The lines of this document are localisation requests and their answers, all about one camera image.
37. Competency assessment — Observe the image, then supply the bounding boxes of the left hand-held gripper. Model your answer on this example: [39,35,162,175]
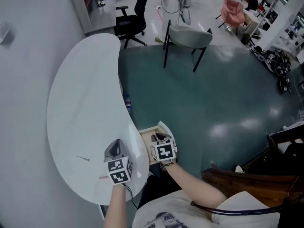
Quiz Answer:
[103,138,134,186]

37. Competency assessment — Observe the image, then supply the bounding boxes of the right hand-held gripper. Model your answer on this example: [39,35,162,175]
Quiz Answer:
[149,132,179,165]

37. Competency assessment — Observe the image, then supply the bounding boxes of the large white wooden drawer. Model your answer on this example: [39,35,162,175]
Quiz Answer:
[138,120,178,162]

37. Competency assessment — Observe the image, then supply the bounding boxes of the person's left forearm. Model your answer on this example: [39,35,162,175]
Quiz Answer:
[103,184,127,228]

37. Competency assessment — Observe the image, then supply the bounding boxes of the person's right forearm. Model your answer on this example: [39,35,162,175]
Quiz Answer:
[161,162,228,209]

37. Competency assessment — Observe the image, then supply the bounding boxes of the white curved table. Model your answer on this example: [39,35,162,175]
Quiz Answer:
[47,33,150,205]

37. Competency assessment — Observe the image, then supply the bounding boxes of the person's black trousers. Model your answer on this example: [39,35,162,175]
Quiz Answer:
[137,162,184,209]

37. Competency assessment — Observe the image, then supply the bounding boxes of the clear plastic bottle blue label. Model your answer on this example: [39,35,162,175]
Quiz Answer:
[124,94,132,114]

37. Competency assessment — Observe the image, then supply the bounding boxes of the white printed t-shirt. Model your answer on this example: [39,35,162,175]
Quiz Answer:
[132,190,281,228]

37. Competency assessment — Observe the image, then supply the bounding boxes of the grey-green chair with black legs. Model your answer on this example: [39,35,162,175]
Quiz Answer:
[163,19,213,73]

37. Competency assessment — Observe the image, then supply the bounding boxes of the black office chair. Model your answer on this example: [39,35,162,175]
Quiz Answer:
[114,0,148,49]

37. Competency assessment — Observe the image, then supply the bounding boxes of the grey desk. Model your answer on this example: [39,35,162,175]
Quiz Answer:
[90,0,117,33]

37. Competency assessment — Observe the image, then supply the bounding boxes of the pile of black floor devices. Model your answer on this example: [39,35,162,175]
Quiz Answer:
[249,45,293,95]

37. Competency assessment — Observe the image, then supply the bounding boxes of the pink padded chair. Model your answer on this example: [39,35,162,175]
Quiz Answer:
[215,0,248,36]

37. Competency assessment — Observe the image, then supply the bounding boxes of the grey shelf unit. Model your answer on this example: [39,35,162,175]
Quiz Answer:
[70,0,101,35]

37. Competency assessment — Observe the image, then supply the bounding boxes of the dark wrist bracelet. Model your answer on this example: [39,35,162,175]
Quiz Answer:
[160,161,177,171]

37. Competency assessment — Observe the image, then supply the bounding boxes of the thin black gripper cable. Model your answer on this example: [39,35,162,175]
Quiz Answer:
[122,183,139,210]

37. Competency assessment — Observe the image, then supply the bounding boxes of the dark blue gripper cable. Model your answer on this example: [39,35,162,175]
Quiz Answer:
[190,199,304,216]

